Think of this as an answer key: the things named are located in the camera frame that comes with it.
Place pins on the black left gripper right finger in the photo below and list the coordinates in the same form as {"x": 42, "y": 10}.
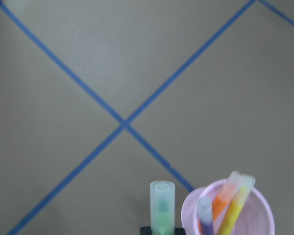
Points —
{"x": 179, "y": 231}

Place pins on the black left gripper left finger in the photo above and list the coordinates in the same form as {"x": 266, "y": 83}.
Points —
{"x": 146, "y": 230}

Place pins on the purple highlighter pen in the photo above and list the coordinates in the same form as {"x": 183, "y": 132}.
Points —
{"x": 205, "y": 216}

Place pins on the green highlighter pen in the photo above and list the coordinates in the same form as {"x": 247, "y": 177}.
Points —
{"x": 162, "y": 207}

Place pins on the orange highlighter pen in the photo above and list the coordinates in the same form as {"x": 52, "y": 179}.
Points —
{"x": 225, "y": 194}

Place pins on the pink mesh pen holder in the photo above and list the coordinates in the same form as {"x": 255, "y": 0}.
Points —
{"x": 255, "y": 219}

